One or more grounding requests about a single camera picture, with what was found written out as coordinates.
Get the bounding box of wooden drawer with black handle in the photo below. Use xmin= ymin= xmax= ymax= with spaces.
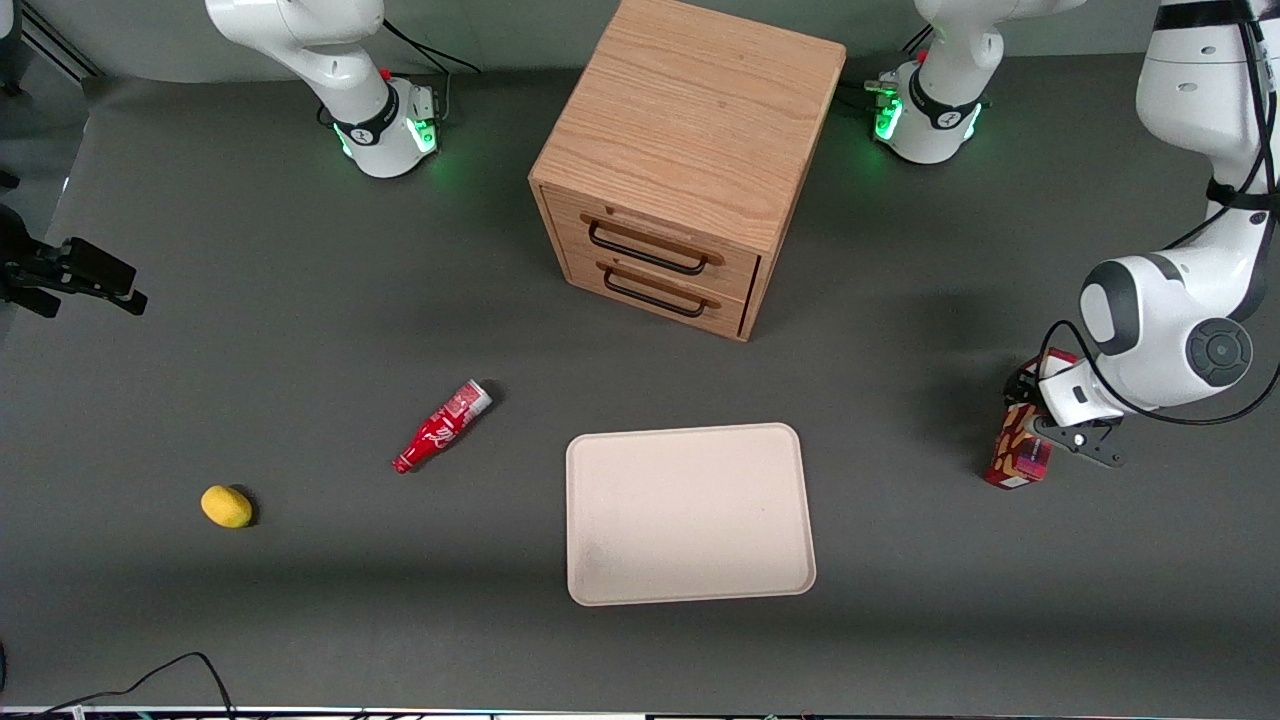
xmin=546 ymin=186 xmax=761 ymax=298
xmin=562 ymin=246 xmax=751 ymax=336

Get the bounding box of beige rectangular tray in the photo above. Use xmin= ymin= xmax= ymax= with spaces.
xmin=565 ymin=422 xmax=817 ymax=607

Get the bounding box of red cookie box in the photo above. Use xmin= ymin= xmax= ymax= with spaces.
xmin=983 ymin=348 xmax=1080 ymax=491

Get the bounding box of wooden drawer cabinet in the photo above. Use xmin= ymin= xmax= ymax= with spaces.
xmin=528 ymin=0 xmax=848 ymax=343

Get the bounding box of black right arm base cable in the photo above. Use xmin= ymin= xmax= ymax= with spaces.
xmin=383 ymin=18 xmax=482 ymax=127

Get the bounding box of yellow lemon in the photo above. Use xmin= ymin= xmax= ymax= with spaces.
xmin=200 ymin=484 xmax=254 ymax=529

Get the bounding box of black arm base cable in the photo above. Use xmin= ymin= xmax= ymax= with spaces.
xmin=838 ymin=28 xmax=937 ymax=113
xmin=383 ymin=18 xmax=482 ymax=127

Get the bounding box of black left arm wrist cable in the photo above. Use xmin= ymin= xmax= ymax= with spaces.
xmin=1036 ymin=0 xmax=1280 ymax=428

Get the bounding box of black cable on table edge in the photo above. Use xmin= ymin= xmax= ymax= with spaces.
xmin=0 ymin=652 xmax=237 ymax=720

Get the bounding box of red cola bottle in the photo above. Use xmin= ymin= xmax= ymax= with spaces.
xmin=391 ymin=379 xmax=495 ymax=475

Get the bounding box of black left arm base cable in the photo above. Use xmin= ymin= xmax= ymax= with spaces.
xmin=838 ymin=28 xmax=937 ymax=113

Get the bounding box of aluminium frame rail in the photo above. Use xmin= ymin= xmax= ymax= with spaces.
xmin=18 ymin=0 xmax=103 ymax=83

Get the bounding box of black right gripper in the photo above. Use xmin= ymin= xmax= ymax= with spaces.
xmin=0 ymin=205 xmax=149 ymax=320

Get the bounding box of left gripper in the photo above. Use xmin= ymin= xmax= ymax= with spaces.
xmin=1006 ymin=357 xmax=1127 ymax=469

